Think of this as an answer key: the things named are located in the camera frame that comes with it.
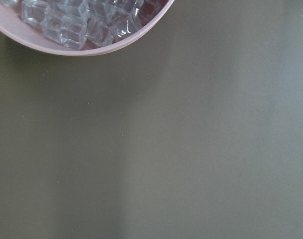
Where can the pink bowl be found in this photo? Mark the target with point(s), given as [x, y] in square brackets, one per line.
[18, 31]

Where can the clear ice cubes pile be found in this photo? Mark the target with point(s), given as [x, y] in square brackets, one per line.
[75, 23]

